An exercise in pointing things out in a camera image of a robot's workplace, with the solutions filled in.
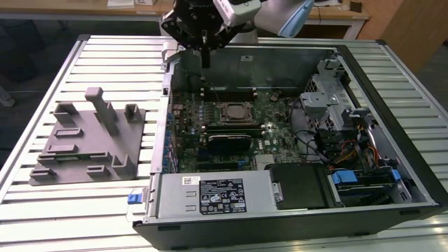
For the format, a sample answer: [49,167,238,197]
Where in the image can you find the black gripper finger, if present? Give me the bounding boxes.
[206,25,242,68]
[162,9,207,68]

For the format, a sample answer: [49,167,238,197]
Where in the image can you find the grey power supply unit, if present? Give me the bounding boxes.
[154,170,278,219]

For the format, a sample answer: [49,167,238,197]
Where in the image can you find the green motherboard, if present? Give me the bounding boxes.
[167,88,307,174]

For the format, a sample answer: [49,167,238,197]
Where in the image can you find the CPU socket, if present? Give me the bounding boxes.
[217,101,257,127]

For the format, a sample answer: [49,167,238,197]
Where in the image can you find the black PC case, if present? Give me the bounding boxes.
[133,41,448,250]

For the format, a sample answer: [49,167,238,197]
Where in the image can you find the blue disk carrier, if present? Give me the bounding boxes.
[333,169,402,187]

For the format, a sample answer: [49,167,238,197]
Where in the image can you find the silver CPU chip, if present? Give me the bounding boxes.
[226,106,249,119]

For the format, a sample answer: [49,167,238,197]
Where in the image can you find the orange yellow power wires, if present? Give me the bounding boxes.
[335,139,382,171]

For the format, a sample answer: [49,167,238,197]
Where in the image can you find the white paper box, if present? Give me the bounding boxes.
[107,0,137,9]

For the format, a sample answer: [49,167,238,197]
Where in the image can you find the grey parts rack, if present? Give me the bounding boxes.
[29,87,147,186]

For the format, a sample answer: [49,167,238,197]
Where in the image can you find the black graphics card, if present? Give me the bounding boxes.
[207,133,254,154]

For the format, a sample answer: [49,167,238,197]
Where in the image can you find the silver chipset heatsink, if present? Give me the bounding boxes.
[255,154,277,171]

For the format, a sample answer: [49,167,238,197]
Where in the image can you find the brown wooden cabinet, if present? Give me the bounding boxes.
[359,0,448,77]

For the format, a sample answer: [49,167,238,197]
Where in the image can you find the metal socket cover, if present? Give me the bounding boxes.
[219,102,257,124]

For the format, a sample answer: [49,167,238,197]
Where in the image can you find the grey furniture leg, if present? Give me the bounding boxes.
[0,86,18,108]

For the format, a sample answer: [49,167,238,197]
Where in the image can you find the black plastic shroud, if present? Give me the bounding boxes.
[270,162,343,211]

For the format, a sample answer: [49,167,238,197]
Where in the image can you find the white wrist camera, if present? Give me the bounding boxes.
[214,0,262,27]

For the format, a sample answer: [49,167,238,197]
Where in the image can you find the green RAM stick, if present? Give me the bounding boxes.
[209,128,263,135]

